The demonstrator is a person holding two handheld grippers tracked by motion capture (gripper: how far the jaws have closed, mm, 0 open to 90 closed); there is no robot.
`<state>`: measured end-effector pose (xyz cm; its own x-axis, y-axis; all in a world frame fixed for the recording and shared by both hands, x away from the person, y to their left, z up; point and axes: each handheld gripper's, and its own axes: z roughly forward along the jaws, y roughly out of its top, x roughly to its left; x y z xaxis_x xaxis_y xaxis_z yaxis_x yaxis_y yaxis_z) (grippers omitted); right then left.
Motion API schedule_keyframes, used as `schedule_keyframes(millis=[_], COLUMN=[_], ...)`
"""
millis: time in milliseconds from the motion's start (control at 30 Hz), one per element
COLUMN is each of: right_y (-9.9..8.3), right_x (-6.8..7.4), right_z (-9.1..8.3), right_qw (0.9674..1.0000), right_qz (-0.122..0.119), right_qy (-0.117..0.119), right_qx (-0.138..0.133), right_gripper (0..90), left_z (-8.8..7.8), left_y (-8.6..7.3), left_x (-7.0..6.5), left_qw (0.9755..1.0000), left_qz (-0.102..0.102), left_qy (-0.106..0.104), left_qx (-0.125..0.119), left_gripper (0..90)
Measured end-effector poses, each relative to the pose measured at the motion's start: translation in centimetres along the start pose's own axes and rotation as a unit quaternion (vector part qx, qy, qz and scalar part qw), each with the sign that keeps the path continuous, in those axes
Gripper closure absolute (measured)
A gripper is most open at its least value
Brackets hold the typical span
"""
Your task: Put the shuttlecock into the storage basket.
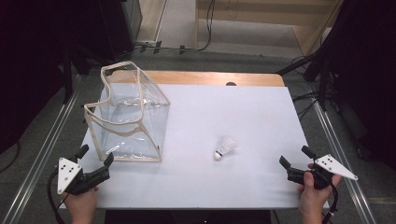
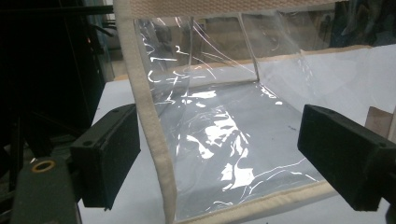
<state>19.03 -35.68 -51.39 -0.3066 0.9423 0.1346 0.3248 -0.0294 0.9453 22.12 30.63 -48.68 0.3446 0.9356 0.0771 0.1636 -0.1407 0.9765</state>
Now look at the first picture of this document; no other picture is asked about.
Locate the light wooden shelf unit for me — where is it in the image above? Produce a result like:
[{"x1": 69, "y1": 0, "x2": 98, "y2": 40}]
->
[{"x1": 193, "y1": 0, "x2": 345, "y2": 58}]

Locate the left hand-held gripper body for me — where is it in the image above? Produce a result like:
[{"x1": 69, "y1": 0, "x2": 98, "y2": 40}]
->
[{"x1": 56, "y1": 157, "x2": 111, "y2": 196}]

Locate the bundle of black floor cables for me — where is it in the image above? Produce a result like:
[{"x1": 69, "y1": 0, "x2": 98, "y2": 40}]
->
[{"x1": 291, "y1": 90, "x2": 323, "y2": 121}]

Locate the white feather shuttlecock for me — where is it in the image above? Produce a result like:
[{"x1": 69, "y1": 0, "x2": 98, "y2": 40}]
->
[{"x1": 213, "y1": 134, "x2": 237, "y2": 161}]

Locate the wooden table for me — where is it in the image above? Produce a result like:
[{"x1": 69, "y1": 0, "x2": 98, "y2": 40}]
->
[{"x1": 106, "y1": 70, "x2": 286, "y2": 88}]

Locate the metal floor rail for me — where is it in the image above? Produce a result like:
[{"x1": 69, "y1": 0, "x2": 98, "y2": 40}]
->
[
  {"x1": 310, "y1": 101, "x2": 378, "y2": 224},
  {"x1": 0, "y1": 88, "x2": 82, "y2": 224}
]

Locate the dark cabinet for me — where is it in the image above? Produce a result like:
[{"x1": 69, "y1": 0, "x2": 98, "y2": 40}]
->
[{"x1": 98, "y1": 0, "x2": 144, "y2": 60}]

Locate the white board sheet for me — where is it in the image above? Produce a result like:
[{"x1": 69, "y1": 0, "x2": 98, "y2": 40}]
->
[{"x1": 59, "y1": 83, "x2": 331, "y2": 210}]

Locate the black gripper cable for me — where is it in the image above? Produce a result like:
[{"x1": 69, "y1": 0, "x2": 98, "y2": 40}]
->
[
  {"x1": 46, "y1": 169, "x2": 68, "y2": 224},
  {"x1": 321, "y1": 182, "x2": 340, "y2": 224}
]

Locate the thin black floor cable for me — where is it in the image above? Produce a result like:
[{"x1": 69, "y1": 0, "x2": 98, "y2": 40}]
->
[{"x1": 0, "y1": 141, "x2": 21, "y2": 175}]

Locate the black metal stand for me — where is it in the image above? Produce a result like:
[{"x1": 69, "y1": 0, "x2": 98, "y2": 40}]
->
[{"x1": 276, "y1": 50, "x2": 331, "y2": 111}]

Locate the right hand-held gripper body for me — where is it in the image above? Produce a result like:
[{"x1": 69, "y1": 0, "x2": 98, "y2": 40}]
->
[{"x1": 286, "y1": 153, "x2": 359, "y2": 190}]

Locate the black curtain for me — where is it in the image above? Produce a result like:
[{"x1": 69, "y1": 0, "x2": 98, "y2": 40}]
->
[
  {"x1": 0, "y1": 0, "x2": 108, "y2": 155},
  {"x1": 317, "y1": 0, "x2": 396, "y2": 171}
]

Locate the clear plastic bag beige trim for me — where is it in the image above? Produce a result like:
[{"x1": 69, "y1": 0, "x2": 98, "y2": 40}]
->
[{"x1": 83, "y1": 61, "x2": 172, "y2": 163}]

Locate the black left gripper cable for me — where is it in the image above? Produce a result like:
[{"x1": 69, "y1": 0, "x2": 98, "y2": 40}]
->
[{"x1": 46, "y1": 169, "x2": 68, "y2": 224}]

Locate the black floor cable with clips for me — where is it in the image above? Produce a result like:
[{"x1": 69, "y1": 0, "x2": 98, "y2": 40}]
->
[{"x1": 132, "y1": 0, "x2": 218, "y2": 56}]

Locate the person's right hand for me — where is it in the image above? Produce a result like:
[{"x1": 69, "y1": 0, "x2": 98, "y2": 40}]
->
[{"x1": 298, "y1": 163, "x2": 343, "y2": 217}]

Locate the person's left hand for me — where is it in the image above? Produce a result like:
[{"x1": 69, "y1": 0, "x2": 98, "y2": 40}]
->
[{"x1": 61, "y1": 185, "x2": 100, "y2": 217}]

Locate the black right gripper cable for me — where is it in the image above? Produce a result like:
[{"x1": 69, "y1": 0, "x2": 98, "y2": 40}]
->
[{"x1": 321, "y1": 182, "x2": 340, "y2": 224}]

